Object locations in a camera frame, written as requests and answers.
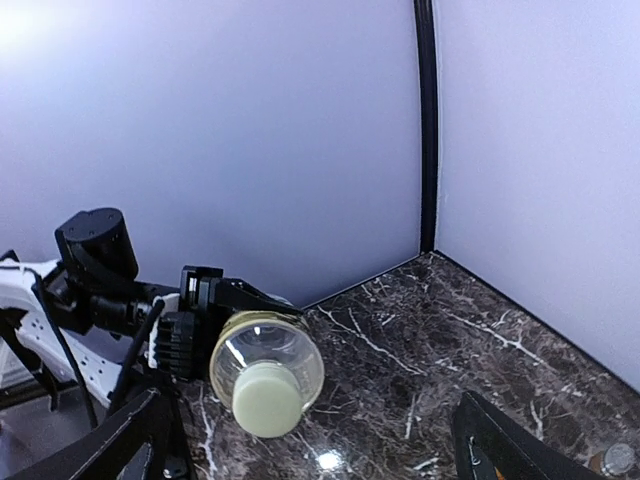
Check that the left black frame post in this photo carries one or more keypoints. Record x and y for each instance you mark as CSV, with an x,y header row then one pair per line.
x,y
428,92

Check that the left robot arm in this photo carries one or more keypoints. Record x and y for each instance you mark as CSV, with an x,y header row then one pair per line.
x,y
93,285

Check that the brown drink bottle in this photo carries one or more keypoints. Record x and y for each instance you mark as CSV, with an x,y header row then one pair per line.
x,y
614,462

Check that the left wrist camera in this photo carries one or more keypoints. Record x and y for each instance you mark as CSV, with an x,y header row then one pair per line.
x,y
181,341

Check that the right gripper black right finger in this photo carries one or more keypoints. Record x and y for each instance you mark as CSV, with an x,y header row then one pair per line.
x,y
488,444

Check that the white tea bottle cap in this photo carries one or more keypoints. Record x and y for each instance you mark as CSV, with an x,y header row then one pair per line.
x,y
267,401

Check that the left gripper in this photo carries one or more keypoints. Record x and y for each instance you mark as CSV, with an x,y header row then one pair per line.
x,y
197,294

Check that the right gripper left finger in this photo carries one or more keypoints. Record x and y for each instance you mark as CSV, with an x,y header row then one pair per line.
x,y
133,443

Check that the yellow tea bottle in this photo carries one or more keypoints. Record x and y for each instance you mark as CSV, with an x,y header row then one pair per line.
x,y
248,337

